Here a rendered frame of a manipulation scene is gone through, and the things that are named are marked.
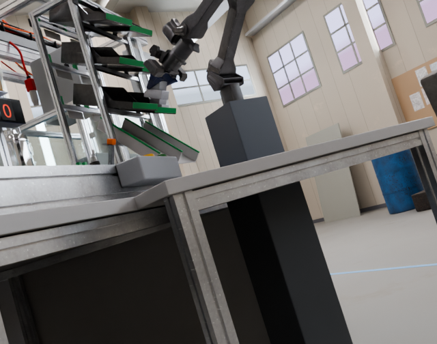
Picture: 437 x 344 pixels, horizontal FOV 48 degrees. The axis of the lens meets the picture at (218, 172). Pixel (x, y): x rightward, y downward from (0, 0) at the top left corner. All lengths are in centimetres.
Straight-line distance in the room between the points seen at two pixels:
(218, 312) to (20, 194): 43
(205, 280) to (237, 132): 52
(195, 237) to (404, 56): 869
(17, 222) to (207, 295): 38
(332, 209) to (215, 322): 958
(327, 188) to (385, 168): 257
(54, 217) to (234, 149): 66
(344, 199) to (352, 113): 174
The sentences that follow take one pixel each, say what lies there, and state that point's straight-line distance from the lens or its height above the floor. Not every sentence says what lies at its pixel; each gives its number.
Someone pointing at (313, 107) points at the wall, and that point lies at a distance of 1101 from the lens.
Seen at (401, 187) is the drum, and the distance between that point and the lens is 818.
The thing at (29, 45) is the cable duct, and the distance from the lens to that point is 332.
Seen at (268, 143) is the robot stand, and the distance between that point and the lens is 140.
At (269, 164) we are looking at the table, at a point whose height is 84.
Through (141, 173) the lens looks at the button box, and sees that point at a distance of 119.
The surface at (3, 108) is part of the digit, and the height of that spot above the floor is 121.
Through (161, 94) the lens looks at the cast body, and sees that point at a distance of 164.
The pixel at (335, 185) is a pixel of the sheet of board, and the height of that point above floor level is 69.
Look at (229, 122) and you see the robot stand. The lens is 138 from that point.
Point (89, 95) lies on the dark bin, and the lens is 179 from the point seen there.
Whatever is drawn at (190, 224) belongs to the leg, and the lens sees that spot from 97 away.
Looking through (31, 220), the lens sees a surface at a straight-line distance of 83.
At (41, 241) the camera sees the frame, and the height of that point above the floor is 81.
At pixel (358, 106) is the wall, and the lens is 1021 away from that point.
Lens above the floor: 76
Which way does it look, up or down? 5 degrees up
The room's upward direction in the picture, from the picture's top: 17 degrees counter-clockwise
